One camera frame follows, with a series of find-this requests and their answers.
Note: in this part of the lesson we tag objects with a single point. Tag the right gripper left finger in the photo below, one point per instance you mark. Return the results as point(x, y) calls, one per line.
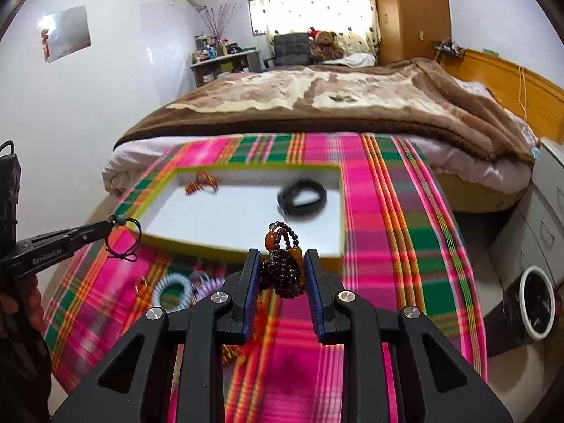
point(236, 315)

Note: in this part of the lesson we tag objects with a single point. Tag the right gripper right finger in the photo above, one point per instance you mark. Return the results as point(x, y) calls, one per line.
point(330, 325)

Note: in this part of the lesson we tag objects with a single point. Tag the person's left hand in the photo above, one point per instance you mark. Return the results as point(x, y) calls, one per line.
point(29, 299)

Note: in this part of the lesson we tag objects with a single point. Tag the green rimmed white tray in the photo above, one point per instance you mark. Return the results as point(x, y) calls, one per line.
point(219, 212)

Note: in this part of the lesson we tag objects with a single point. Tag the pink plaid cloth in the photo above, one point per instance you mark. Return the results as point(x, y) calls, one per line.
point(402, 248)

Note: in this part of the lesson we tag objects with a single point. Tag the black fitness band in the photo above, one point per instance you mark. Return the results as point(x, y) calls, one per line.
point(302, 198)

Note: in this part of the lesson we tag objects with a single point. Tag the white rimmed trash bin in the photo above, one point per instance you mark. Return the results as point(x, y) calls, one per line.
point(529, 305)

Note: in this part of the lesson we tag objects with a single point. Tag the white bedside drawer cabinet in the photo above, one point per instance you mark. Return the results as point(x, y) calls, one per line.
point(534, 233)

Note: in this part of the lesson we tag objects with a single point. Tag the brown plush blanket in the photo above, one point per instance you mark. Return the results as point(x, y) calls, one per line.
point(408, 97)

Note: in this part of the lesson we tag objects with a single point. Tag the cluttered wooden desk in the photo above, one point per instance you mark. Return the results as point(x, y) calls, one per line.
point(210, 69)

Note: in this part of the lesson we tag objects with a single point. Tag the dark grey chair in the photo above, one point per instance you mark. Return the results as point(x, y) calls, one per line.
point(291, 49)

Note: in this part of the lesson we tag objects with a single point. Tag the white pillow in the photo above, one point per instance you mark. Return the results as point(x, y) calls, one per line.
point(357, 60)

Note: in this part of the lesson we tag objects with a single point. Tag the brown teddy bear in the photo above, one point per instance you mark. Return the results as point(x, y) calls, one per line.
point(324, 46)

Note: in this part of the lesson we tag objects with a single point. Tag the purple branch vase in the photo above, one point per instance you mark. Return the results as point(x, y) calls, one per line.
point(216, 19)

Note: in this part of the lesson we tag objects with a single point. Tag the wooden headboard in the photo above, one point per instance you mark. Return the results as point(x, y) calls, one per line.
point(527, 94)

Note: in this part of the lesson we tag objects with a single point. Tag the spotted window curtain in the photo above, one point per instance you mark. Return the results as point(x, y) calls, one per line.
point(355, 22)

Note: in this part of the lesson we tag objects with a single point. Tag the wooden wardrobe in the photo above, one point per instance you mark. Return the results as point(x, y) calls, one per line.
point(412, 28)

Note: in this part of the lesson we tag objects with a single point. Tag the silver wall poster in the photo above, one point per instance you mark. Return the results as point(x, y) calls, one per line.
point(63, 33)

